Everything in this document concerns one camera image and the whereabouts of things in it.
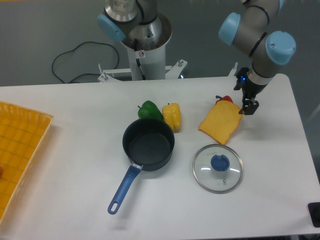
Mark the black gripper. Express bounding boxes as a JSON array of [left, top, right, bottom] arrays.
[[233, 67, 268, 115]]

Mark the glass pot lid blue knob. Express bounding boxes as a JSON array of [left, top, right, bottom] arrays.
[[192, 144, 244, 194]]

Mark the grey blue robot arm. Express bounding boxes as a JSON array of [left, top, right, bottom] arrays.
[[97, 0, 297, 115]]

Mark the red toy bell pepper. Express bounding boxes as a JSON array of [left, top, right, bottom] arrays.
[[215, 95, 234, 105]]

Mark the yellow toy bell pepper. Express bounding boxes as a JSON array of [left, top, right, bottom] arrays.
[[162, 103, 182, 133]]

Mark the green toy bell pepper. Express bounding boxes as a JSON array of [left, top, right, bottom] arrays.
[[137, 100, 163, 121]]

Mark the black object at table edge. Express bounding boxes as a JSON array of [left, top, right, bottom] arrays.
[[307, 202, 320, 228]]

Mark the yellow woven basket tray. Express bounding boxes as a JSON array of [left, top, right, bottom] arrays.
[[0, 101, 54, 222]]

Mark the black saucepan blue handle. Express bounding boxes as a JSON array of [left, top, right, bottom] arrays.
[[107, 118, 175, 215]]

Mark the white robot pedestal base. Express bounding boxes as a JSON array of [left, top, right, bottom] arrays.
[[97, 13, 188, 81]]

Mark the black cable on floor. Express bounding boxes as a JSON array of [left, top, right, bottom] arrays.
[[51, 41, 120, 84]]

